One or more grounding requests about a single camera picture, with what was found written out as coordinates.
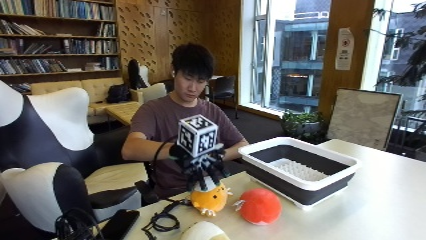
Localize white cube with black markers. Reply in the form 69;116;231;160
176;114;219;158

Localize white and grey dish basin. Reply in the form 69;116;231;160
237;136;362;211

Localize grey framed board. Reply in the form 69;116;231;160
326;87;403;152

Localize orange chick soft toy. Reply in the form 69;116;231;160
189;176;233;217

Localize bundle of black cables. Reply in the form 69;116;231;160
53;207;106;240

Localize black backpack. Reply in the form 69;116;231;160
105;83;133;104

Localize white paper notice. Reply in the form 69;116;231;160
334;27;355;71

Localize green potted plant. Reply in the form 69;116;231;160
279;109;329;145

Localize yellow tufted sofa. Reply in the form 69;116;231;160
29;77;144;125

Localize white and yellow soft toy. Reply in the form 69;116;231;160
178;220;231;240

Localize window frame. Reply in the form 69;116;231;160
238;0;331;116

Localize tree branches outside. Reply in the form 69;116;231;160
371;1;426;88

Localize rows of books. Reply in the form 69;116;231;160
0;0;120;94

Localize wooden bookshelf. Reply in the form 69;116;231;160
0;0;122;95

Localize black office chair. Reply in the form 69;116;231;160
206;75;239;120

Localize black phone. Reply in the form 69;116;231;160
98;209;141;240

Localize yellow tufted ottoman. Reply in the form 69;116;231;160
104;101;144;128

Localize red round soft toy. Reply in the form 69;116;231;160
233;188;283;226

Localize the person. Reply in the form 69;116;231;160
121;42;250;201

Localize large black and white chair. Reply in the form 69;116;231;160
0;79;149;196

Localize black glove cable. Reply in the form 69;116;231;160
141;135;193;240

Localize slim black and white chair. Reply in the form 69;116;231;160
126;58;168;103

